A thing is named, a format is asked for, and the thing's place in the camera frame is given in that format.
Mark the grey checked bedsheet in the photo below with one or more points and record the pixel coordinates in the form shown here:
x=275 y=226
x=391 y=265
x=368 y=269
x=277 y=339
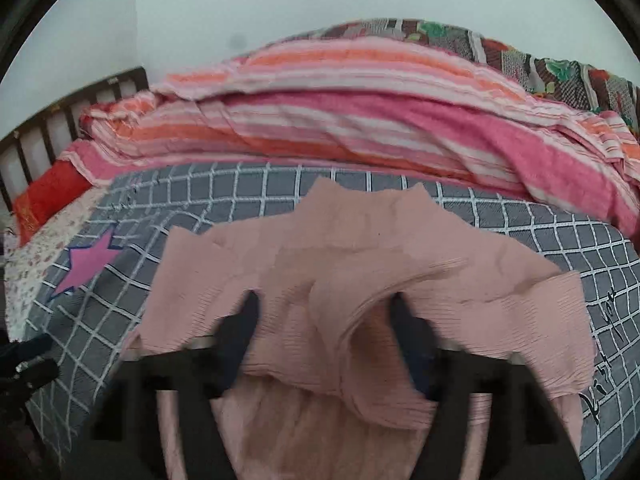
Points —
x=525 y=230

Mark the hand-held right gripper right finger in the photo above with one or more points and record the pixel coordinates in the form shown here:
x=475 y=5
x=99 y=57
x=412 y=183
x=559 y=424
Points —
x=412 y=350

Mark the floral patchwork quilt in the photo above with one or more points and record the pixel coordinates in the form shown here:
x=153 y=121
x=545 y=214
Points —
x=500 y=52

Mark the dark wooden headboard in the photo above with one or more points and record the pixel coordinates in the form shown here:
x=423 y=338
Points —
x=60 y=115

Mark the red pillow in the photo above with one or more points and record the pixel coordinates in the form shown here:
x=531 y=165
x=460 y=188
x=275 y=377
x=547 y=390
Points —
x=50 y=195

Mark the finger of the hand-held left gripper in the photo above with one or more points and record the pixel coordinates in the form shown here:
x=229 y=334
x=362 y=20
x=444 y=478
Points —
x=30 y=355

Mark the white floral sheet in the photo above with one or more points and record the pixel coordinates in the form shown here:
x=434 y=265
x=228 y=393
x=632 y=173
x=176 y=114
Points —
x=40 y=255

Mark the pink ribbed knit sweater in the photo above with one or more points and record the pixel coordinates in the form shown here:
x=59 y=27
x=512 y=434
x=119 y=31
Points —
x=360 y=255

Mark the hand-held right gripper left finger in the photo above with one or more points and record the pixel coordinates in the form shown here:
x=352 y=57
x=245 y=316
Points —
x=244 y=325

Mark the pink orange striped blanket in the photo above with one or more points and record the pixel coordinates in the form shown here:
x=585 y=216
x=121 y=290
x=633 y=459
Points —
x=350 y=120

